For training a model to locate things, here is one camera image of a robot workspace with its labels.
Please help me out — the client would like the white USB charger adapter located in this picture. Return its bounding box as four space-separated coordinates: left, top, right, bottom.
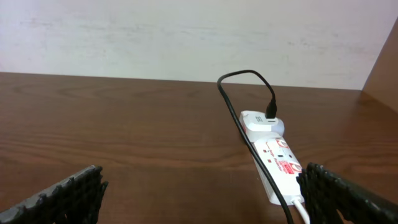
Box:
239 110 285 142

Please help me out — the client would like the white power strip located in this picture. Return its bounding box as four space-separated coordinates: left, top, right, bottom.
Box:
243 123 304 205

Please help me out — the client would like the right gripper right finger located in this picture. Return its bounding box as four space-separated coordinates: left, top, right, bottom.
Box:
297 163 397 224

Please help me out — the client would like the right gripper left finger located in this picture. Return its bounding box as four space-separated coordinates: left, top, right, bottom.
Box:
1 165 109 224

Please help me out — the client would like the black USB charging cable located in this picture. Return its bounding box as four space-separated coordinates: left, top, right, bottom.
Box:
216 69 295 224

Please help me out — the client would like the white power strip cord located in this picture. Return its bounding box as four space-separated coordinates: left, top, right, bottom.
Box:
291 198 311 224

